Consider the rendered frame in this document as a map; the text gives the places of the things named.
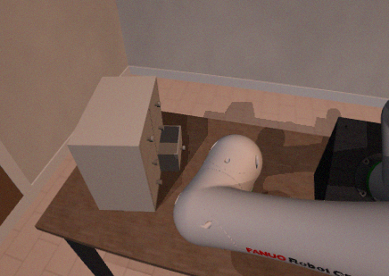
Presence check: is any tan wooden drawer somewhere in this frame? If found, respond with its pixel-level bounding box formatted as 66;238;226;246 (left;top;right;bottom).
153;107;164;152
158;125;186;171
140;111;154;167
149;81;161;129
145;142;158;191
151;162;162;209

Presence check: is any beige small chest of drawers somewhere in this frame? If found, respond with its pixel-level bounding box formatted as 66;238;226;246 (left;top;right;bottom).
67;76;157;212

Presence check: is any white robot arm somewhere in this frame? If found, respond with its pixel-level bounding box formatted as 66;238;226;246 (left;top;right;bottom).
173;100;389;276

